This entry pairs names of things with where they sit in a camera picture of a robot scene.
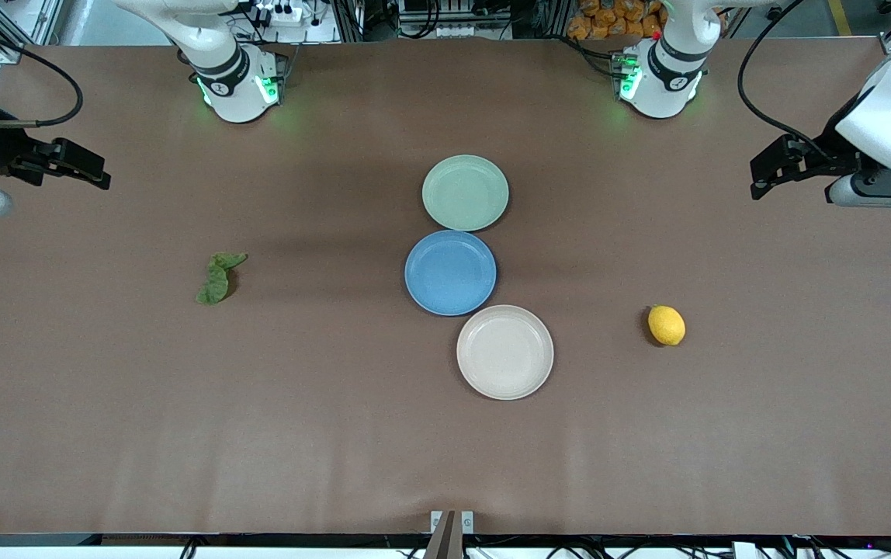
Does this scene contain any green lettuce leaf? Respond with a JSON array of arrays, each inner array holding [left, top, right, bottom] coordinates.
[[196, 252, 248, 306]]

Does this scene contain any yellow lemon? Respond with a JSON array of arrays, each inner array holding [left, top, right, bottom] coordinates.
[[647, 304, 687, 347]]

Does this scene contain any bag of orange snacks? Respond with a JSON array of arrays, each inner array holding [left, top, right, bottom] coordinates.
[[567, 0, 664, 41]]

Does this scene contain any white power strip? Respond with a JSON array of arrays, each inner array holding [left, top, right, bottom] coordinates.
[[255, 2, 304, 26]]

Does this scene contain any green round plate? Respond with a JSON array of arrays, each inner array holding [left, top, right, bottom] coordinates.
[[421, 155, 510, 232]]

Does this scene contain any black equipment rack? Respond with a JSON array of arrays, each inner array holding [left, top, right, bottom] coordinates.
[[333, 0, 570, 41]]

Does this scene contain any beige round plate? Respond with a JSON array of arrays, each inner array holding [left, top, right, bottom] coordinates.
[[456, 304, 554, 401]]

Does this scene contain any blue round plate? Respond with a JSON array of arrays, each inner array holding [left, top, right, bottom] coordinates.
[[404, 228, 498, 315]]

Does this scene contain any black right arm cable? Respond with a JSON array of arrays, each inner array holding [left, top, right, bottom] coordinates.
[[0, 16, 83, 127]]

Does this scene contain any black base cable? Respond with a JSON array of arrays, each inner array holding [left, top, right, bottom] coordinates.
[[562, 35, 626, 78]]

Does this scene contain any small metal bracket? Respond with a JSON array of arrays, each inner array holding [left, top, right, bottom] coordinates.
[[430, 510, 475, 535]]

